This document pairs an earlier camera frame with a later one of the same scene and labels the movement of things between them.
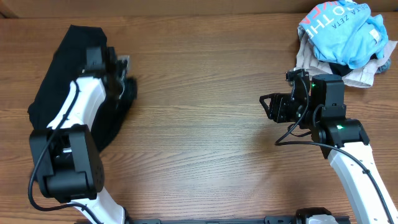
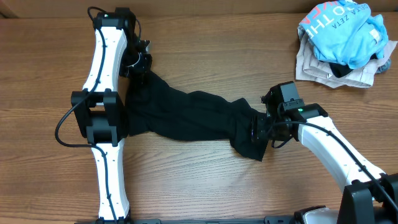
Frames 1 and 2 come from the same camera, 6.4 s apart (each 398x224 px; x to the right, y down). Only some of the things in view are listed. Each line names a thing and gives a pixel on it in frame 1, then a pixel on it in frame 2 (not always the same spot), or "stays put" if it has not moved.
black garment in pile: [341, 69] stays put
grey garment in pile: [385, 67] stays put
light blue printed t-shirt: [346, 33] stays put
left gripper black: [117, 76] to [137, 69]
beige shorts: [362, 76] stays put
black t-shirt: [68, 63] to [155, 107]
